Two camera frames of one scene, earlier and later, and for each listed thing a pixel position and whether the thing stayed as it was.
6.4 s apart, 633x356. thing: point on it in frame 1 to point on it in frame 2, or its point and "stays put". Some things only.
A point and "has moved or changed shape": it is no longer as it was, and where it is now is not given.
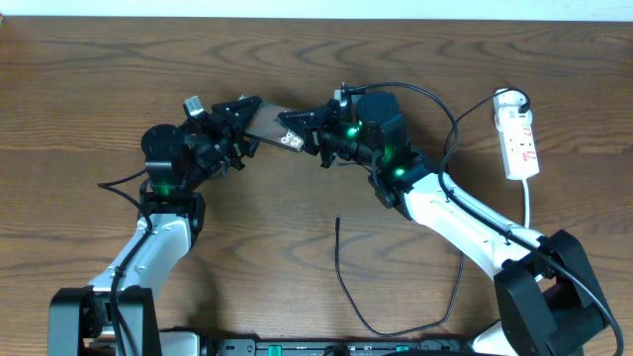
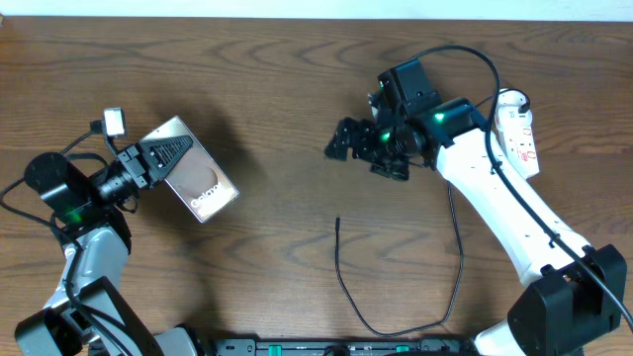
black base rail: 256,347 stays put
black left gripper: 230,137 to 142,174
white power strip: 515,134 stays put
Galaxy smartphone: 265,127 has moved or changed shape
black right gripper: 314,128 to 362,149
